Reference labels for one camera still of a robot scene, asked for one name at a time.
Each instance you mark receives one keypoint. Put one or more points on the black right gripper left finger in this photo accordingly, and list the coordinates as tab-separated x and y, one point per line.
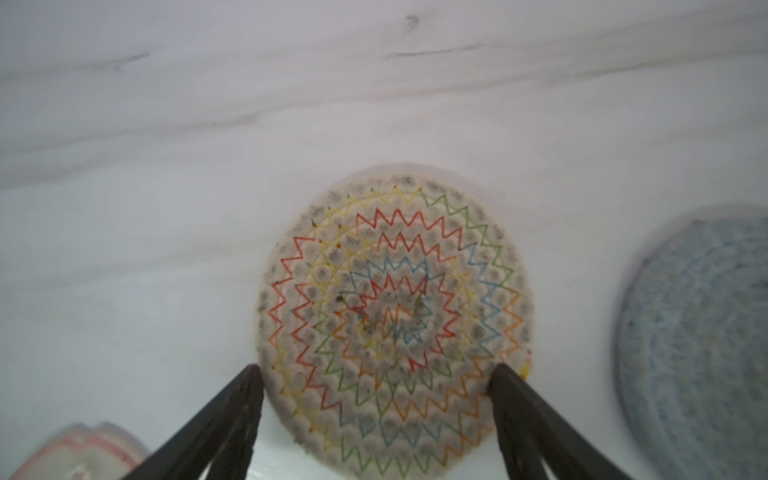
218	442

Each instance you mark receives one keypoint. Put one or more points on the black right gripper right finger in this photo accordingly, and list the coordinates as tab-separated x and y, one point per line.
534	438

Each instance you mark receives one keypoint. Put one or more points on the pink flower coaster left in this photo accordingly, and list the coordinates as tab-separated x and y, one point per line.
85	452

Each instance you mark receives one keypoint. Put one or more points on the light blue woven coaster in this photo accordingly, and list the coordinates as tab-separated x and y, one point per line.
691	352

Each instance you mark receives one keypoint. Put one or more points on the multicolour zigzag woven coaster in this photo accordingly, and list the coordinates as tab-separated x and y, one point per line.
382	314

